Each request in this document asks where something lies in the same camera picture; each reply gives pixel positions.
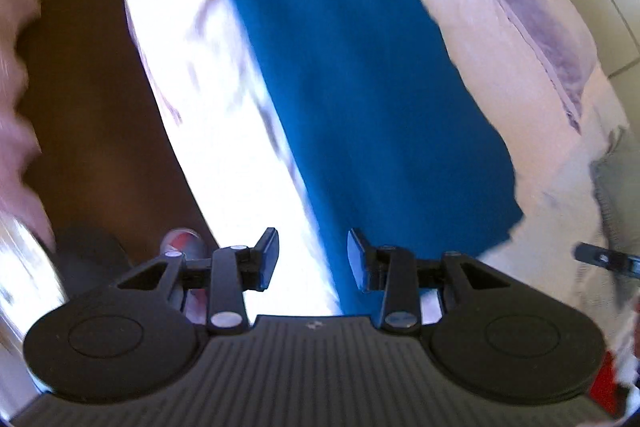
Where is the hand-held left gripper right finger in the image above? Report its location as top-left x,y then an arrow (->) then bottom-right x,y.
346,228 -> 518,333

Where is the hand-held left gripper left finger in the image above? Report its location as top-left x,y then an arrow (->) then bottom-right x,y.
116,227 -> 280,334

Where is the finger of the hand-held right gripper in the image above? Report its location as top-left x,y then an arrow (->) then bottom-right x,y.
574,242 -> 640,280

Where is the blue garment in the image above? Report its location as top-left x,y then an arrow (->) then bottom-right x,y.
221,0 -> 525,317

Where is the grey cloth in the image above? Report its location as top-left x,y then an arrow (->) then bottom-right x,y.
589,129 -> 640,260

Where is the red white object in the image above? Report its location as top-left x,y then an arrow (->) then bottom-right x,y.
164,229 -> 208,325

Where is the pink white bed sheet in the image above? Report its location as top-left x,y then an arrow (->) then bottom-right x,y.
97,0 -> 640,388

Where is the pink cloth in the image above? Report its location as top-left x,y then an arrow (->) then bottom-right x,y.
0,0 -> 56,253

